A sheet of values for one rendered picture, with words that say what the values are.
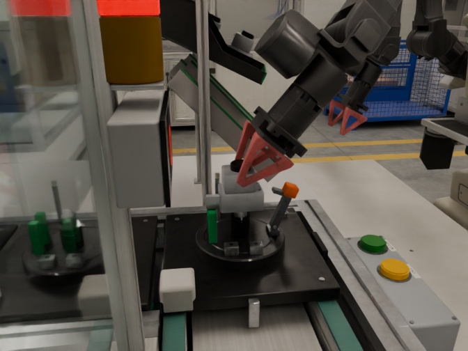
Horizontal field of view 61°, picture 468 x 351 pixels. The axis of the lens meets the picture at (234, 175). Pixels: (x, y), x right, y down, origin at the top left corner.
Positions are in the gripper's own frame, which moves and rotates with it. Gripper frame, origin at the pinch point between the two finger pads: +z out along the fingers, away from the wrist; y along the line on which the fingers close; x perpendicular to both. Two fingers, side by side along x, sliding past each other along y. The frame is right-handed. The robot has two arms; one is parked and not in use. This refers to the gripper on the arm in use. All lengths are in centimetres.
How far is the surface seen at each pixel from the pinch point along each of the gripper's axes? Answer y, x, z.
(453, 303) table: 5.1, 42.2, -4.9
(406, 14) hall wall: -851, 375, -344
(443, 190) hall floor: -209, 220, -44
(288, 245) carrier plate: 0.8, 13.8, 4.5
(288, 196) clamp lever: 0.9, 7.8, -1.9
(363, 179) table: -48, 49, -11
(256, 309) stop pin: 13.0, 9.0, 10.4
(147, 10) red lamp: 20.7, -22.0, -10.2
